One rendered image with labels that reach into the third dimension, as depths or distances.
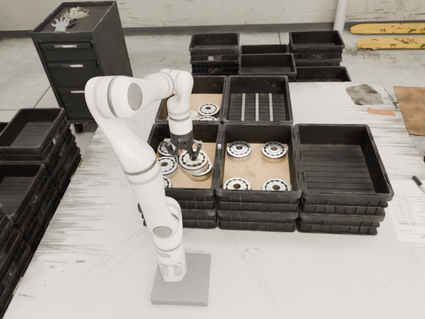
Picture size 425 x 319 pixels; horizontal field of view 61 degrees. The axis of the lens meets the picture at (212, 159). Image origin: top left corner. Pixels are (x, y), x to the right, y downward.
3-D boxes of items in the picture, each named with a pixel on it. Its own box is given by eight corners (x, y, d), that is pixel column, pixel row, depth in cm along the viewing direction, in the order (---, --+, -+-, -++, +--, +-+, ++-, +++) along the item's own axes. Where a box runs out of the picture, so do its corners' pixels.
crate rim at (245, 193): (301, 199, 124) (303, 193, 122) (214, 196, 127) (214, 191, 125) (293, 127, 153) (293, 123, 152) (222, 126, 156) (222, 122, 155)
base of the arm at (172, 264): (186, 280, 123) (182, 250, 112) (159, 281, 123) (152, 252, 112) (186, 257, 130) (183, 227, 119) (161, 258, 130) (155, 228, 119)
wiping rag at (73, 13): (84, 21, 267) (83, 16, 265) (55, 21, 269) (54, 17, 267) (96, 7, 288) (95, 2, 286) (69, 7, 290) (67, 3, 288)
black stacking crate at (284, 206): (298, 216, 130) (301, 195, 123) (216, 213, 133) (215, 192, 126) (290, 145, 159) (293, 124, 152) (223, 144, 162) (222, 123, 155)
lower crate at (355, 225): (378, 238, 135) (386, 218, 126) (296, 235, 138) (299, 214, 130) (356, 164, 164) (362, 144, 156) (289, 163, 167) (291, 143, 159)
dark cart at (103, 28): (122, 136, 304) (92, 31, 243) (70, 136, 307) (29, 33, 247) (138, 97, 348) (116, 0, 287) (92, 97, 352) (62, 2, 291)
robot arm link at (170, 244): (148, 193, 109) (156, 230, 120) (144, 218, 101) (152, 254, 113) (179, 193, 108) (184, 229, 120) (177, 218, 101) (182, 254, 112)
